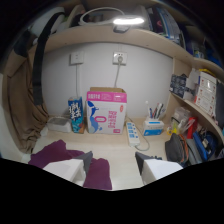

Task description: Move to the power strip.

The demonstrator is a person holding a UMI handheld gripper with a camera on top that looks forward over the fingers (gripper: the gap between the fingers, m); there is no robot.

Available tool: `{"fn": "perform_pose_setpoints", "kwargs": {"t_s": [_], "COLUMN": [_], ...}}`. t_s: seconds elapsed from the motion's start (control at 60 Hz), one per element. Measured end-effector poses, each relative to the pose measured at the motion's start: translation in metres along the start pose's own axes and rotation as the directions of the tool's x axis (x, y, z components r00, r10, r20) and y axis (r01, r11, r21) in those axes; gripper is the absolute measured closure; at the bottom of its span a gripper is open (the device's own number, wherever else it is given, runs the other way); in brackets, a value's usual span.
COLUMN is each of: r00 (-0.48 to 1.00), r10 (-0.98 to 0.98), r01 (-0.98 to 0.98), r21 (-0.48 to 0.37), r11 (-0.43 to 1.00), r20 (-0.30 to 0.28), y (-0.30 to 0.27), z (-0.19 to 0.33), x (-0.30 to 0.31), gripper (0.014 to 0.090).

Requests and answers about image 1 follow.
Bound white blue power strip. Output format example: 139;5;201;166
125;121;141;147

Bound dark grey pouch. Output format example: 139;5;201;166
164;132;190;167

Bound purple cloth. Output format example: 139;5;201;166
28;139;113;191

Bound blue white pen holder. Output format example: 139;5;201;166
142;119;165;137

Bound blue bag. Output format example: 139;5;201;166
192;129;219;162

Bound blue drink carton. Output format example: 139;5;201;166
67;96;86;135

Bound red item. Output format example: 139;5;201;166
186;116;199;140

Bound pink white cardboard box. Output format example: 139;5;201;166
85;86;128;136

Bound dark printed box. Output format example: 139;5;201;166
168;73;189;99

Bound white red boxes stack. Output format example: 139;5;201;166
193;68;218;118

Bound wooden shelf board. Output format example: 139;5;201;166
43;25;224;81

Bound white desk lamp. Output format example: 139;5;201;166
78;6;146;28

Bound white power cable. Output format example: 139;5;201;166
113;59;124;89

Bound black strap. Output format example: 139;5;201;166
31;12;66;107

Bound white wall switch plate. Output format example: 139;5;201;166
69;51;85;66

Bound white wall socket with plug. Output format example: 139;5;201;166
112;51;128;66

